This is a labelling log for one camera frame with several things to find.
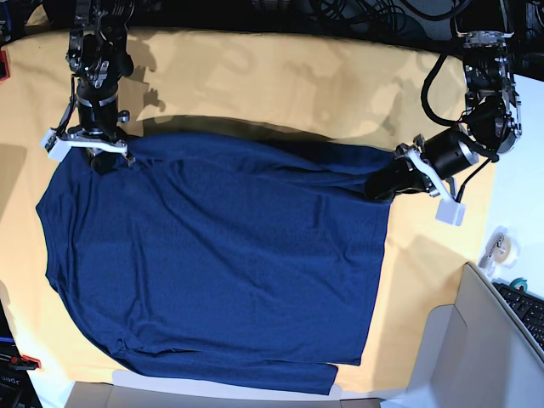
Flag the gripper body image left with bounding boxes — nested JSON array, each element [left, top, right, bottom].
[[54, 84, 135, 165]]

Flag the green tape roll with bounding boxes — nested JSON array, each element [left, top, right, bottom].
[[509, 278, 528, 292]]

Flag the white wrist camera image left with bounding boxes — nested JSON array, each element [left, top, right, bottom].
[[40, 128, 71, 162]]

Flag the red clamp top left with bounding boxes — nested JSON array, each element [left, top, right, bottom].
[[0, 50, 10, 82]]

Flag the black cable bundle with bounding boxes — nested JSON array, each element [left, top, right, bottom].
[[250, 0, 544, 43]]

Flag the clear tape dispenser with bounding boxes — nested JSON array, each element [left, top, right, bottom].
[[478, 226, 520, 276]]

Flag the red clamp bottom left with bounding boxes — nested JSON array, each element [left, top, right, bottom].
[[8, 355, 42, 371]]

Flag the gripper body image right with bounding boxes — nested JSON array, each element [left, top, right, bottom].
[[394, 129, 479, 198]]

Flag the red clamp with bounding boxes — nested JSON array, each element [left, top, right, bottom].
[[8, 355, 42, 371], [0, 50, 10, 82]]

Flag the black keyboard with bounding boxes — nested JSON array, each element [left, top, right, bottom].
[[491, 282, 543, 361]]

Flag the yellow table cloth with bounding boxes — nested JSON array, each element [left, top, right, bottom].
[[1, 30, 495, 404]]

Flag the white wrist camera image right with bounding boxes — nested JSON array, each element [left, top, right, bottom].
[[435, 199, 466, 226]]

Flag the dark blue long-sleeve shirt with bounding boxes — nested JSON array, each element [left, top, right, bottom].
[[37, 133, 392, 394]]

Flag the cardboard box right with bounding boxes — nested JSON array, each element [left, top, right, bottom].
[[406, 261, 544, 408]]

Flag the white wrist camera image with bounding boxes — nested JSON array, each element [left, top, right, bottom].
[[40, 128, 71, 162], [435, 199, 466, 226]]

